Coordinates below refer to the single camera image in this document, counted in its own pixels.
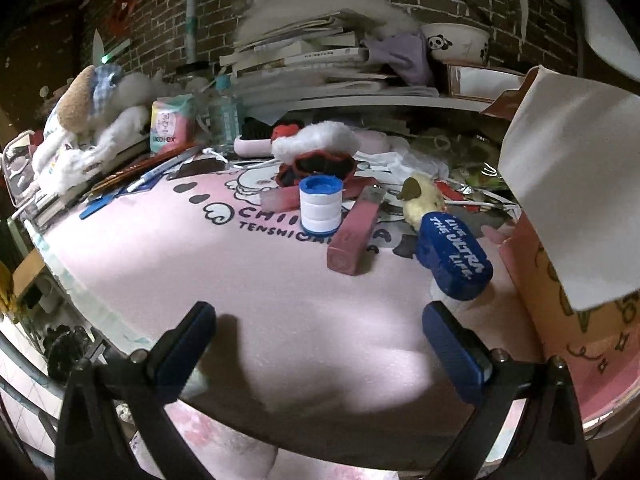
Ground white plush toy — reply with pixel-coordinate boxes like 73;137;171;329
29;64;166;196

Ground white storage box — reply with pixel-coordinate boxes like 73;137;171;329
488;67;639;428

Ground colourful tissue pack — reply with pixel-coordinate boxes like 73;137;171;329
150;94;195;154

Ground pink hair brush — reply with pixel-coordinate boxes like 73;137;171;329
233;130;272;159

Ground white panda bowl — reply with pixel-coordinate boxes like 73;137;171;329
421;23;489;66

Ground blue flat card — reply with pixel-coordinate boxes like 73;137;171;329
79;186;126;220

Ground pink printed desk mat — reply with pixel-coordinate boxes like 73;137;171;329
24;154;551;470

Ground white pen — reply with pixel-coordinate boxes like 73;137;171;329
126;146;202;193

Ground yellow plush dog toy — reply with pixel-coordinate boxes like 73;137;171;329
397;172;446;231

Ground pink rectangular box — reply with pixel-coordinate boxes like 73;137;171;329
326;184;385;275

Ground green tall water bottle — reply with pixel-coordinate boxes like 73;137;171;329
208;74;243;155

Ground red white fluffy hat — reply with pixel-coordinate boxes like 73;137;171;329
270;120;359;188

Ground blue ultra case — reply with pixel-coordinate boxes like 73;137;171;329
416;211;494;301

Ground blue cap white jar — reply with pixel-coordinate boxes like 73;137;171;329
298;174;343;236

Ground purple cloth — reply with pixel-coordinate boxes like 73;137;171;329
363;30;433;86

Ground stack of books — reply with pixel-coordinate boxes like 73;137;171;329
219;10;449;108

